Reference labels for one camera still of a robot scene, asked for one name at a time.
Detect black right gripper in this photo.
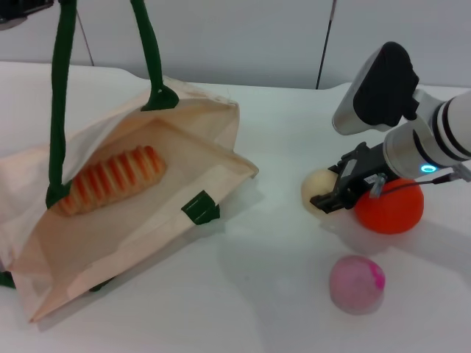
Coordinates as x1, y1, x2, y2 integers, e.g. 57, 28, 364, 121
310, 143, 391, 214

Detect orange round fruit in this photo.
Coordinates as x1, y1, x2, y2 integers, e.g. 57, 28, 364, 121
353, 178, 425, 235

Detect orange striped bread loaf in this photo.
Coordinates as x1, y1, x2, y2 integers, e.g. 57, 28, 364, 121
58, 145, 166, 218

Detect pink round pastry ball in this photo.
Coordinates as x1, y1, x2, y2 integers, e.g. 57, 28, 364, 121
328, 254, 386, 316

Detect thin cable with silver plug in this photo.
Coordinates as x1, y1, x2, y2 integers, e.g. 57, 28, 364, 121
369, 167, 468, 200

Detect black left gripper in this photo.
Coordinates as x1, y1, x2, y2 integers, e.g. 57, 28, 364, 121
0, 0, 56, 31

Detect round beige egg yolk pastry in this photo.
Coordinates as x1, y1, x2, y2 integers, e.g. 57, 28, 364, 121
300, 168, 339, 218

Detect beige canvas tote bag green handles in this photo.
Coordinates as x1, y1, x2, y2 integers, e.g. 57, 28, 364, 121
0, 0, 261, 324

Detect black grey wrist camera box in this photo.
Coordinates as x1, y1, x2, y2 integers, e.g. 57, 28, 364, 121
332, 41, 421, 136

